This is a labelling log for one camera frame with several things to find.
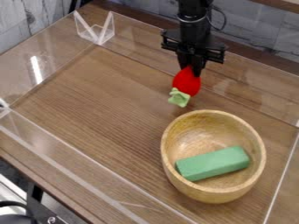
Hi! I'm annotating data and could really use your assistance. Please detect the clear acrylic tray walls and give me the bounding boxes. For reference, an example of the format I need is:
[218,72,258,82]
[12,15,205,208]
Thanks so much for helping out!
[0,13,299,224]

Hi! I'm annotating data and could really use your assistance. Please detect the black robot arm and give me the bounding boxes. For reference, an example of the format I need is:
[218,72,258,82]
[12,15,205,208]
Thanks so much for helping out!
[162,0,229,77]

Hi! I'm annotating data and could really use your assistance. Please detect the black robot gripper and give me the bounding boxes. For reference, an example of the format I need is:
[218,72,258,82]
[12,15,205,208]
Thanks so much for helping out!
[162,28,227,77]

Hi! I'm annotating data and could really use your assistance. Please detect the red plush fruit green stem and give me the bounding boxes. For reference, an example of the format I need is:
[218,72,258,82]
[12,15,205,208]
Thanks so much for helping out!
[168,66,202,108]

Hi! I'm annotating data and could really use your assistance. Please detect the green rectangular block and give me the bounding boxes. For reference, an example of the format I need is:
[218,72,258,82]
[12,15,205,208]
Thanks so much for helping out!
[175,146,250,182]

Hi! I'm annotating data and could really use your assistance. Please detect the black cable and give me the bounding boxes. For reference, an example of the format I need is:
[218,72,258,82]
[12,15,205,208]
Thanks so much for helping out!
[0,200,34,224]

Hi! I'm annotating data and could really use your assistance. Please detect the round wooden bowl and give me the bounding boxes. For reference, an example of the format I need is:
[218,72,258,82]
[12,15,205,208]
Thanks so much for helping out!
[160,109,267,204]

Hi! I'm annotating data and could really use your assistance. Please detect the black table leg frame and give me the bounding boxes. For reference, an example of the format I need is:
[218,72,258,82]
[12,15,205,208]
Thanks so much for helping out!
[27,182,80,224]

